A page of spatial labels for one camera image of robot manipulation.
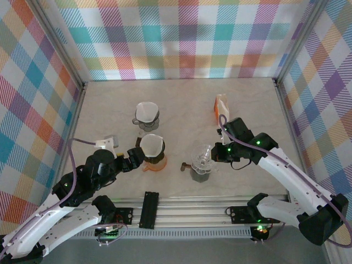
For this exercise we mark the clear coffee dripper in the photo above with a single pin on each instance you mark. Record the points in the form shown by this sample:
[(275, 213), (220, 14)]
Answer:
[(202, 156)]

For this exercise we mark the orange translucent cup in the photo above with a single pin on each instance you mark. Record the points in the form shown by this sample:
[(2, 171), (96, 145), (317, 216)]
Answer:
[(156, 167)]

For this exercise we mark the smoke grey coffee dripper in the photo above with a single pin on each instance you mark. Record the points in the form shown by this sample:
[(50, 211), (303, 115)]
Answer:
[(148, 126)]

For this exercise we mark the orange white filter pack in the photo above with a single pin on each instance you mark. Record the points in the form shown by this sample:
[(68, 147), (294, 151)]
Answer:
[(221, 107)]

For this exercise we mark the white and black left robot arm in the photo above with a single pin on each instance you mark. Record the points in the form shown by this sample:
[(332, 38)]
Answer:
[(27, 231)]

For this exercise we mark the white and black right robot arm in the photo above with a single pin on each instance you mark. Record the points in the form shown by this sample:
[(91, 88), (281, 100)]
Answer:
[(286, 178)]

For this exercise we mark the black bracket on rail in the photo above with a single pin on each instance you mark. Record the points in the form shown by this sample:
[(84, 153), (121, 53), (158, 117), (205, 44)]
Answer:
[(148, 210)]

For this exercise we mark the aluminium table side rail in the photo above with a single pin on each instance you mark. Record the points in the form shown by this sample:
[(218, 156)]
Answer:
[(293, 137), (77, 110)]

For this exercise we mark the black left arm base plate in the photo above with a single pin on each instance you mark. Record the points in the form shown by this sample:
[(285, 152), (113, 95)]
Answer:
[(126, 215)]

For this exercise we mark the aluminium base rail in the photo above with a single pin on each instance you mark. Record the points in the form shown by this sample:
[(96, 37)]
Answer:
[(192, 211)]

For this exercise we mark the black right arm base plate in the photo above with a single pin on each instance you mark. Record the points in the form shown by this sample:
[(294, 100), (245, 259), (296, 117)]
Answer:
[(239, 214)]

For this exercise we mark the aluminium frame post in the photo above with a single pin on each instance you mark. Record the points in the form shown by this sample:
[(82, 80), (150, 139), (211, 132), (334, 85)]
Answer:
[(62, 45), (298, 41)]

